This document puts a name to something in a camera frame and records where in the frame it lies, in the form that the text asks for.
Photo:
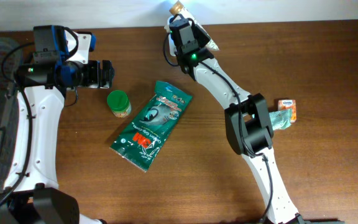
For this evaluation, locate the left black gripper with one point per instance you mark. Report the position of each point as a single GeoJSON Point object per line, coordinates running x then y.
{"type": "Point", "coordinates": [94, 79]}

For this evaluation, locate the orange Kleenex tissue pack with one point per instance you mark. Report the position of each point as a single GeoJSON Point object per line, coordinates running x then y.
{"type": "Point", "coordinates": [288, 105]}

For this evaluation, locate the green lid jar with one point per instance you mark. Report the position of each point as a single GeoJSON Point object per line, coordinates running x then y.
{"type": "Point", "coordinates": [119, 103]}

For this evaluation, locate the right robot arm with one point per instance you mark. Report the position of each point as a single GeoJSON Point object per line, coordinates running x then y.
{"type": "Point", "coordinates": [249, 129]}

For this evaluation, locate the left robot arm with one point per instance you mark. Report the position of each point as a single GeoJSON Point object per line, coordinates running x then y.
{"type": "Point", "coordinates": [35, 99]}

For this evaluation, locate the white tube gold cap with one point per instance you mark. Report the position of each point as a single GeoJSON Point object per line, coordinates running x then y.
{"type": "Point", "coordinates": [179, 8]}

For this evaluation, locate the light green wipes packet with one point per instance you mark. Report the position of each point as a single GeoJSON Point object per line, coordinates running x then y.
{"type": "Point", "coordinates": [281, 119]}

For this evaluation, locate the green 3M gloves packet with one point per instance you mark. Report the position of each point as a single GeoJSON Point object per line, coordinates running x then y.
{"type": "Point", "coordinates": [142, 139]}

